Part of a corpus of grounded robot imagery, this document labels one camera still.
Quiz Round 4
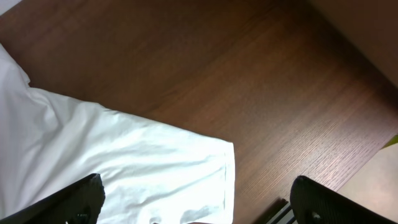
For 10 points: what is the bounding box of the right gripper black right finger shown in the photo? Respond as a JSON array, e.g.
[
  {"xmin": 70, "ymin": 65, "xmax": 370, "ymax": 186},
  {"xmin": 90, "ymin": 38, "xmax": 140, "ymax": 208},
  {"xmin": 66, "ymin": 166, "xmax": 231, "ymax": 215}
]
[{"xmin": 290, "ymin": 175, "xmax": 397, "ymax": 224}]

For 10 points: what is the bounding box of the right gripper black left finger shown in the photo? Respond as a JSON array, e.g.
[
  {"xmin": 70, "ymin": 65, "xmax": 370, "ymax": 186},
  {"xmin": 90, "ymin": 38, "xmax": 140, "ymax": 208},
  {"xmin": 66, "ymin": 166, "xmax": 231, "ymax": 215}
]
[{"xmin": 1, "ymin": 174, "xmax": 106, "ymax": 224}]

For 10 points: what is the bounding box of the white t-shirt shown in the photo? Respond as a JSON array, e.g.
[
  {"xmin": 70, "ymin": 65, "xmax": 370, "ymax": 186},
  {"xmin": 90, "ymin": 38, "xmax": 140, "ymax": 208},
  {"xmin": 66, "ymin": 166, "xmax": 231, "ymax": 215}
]
[{"xmin": 1, "ymin": 50, "xmax": 235, "ymax": 223}]

